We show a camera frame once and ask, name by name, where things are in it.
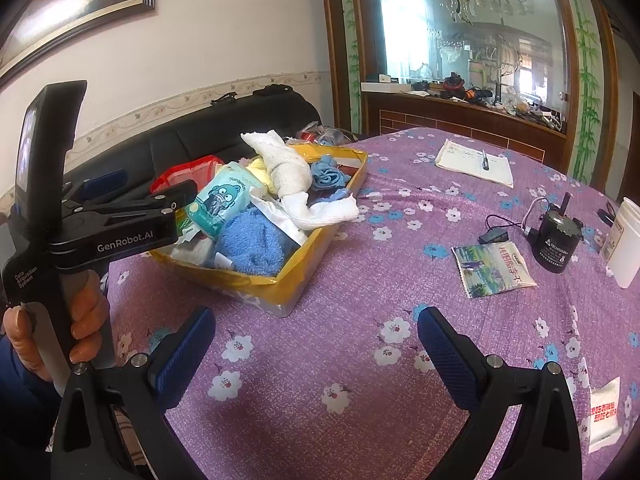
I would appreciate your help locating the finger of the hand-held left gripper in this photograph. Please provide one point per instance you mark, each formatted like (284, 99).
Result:
(150, 202)
(105, 181)

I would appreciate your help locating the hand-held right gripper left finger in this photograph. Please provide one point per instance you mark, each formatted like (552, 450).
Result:
(185, 355)

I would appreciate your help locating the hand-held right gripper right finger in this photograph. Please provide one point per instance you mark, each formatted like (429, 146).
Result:
(445, 355)

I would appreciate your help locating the teal cartoon tissue packet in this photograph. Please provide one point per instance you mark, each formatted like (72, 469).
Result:
(220, 200)

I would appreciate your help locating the blue fluffy towel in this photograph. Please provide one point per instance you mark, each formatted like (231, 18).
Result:
(250, 245)

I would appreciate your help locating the yellow cloth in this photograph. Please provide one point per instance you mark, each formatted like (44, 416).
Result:
(260, 172)

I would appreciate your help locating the yellow taped cardboard box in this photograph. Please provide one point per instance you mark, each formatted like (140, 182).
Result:
(280, 290)

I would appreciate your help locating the white towel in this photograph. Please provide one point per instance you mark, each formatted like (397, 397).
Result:
(290, 170)

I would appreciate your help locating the blue cloth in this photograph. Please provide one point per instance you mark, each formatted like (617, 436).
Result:
(327, 172)

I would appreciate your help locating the person's left forearm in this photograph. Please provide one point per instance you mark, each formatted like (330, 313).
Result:
(20, 400)

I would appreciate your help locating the person's left hand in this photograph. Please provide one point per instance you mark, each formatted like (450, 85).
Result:
(87, 320)

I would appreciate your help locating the red shopping bag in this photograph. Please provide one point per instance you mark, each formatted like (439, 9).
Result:
(185, 172)

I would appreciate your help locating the black sofa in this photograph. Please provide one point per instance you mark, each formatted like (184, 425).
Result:
(165, 135)

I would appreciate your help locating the landscape print snack packet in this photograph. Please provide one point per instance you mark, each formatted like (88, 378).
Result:
(492, 270)

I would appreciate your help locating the black bag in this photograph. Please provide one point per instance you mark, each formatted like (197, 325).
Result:
(272, 91)
(225, 99)

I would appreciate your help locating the purple floral tablecloth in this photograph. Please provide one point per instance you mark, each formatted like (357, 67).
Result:
(325, 310)

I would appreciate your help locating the white red small sachet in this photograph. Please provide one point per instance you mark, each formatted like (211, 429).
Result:
(605, 425)

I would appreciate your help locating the clear plastic bag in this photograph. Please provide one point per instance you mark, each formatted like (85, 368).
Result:
(325, 135)

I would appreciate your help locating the white notebook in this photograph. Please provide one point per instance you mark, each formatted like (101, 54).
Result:
(460, 160)

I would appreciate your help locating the black pen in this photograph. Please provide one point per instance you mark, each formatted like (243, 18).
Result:
(485, 160)

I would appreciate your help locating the white plastic jar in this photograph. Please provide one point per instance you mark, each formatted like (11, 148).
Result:
(625, 245)

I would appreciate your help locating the wooden counter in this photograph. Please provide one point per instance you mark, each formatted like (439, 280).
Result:
(450, 115)

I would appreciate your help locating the pile of assorted clutter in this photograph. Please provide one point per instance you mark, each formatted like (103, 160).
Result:
(455, 85)

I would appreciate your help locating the wooden framed glass partition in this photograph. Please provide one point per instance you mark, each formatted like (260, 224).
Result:
(425, 10)

